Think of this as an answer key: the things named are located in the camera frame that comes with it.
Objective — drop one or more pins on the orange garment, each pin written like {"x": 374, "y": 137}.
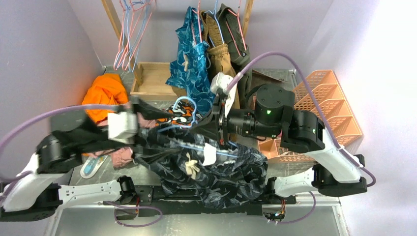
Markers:
{"x": 106, "y": 89}

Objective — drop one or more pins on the empty wire hangers bunch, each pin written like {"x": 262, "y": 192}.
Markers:
{"x": 136, "y": 16}

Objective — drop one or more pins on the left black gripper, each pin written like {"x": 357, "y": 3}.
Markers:
{"x": 142, "y": 107}

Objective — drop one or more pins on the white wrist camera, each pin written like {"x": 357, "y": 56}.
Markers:
{"x": 226, "y": 85}
{"x": 122, "y": 127}

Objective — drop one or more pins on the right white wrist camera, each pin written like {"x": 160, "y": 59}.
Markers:
{"x": 226, "y": 85}

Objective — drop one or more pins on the light blue wire hanger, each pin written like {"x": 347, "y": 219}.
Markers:
{"x": 208, "y": 150}

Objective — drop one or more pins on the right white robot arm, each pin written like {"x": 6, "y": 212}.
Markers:
{"x": 336, "y": 172}

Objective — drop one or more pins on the wooden clothes rack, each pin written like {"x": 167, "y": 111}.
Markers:
{"x": 149, "y": 77}

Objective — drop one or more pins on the brown hanging shorts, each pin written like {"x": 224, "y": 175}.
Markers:
{"x": 218, "y": 52}

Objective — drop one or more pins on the blue leaf print shorts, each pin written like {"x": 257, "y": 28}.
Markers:
{"x": 190, "y": 71}

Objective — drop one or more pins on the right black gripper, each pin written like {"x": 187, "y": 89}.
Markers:
{"x": 216, "y": 124}

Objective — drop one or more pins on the dark leaf print shorts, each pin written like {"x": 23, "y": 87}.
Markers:
{"x": 226, "y": 183}

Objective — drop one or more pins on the peach plastic file organizer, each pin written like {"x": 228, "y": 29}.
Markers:
{"x": 336, "y": 109}

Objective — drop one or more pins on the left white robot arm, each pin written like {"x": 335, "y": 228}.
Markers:
{"x": 75, "y": 130}

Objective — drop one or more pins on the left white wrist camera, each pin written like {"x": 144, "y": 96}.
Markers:
{"x": 122, "y": 127}

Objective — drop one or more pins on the orange camouflage shorts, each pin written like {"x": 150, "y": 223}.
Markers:
{"x": 184, "y": 114}

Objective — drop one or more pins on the dark green hanging shorts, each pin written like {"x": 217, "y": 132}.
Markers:
{"x": 238, "y": 49}

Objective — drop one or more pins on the pink drawstring shorts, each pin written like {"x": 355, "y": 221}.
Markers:
{"x": 121, "y": 157}

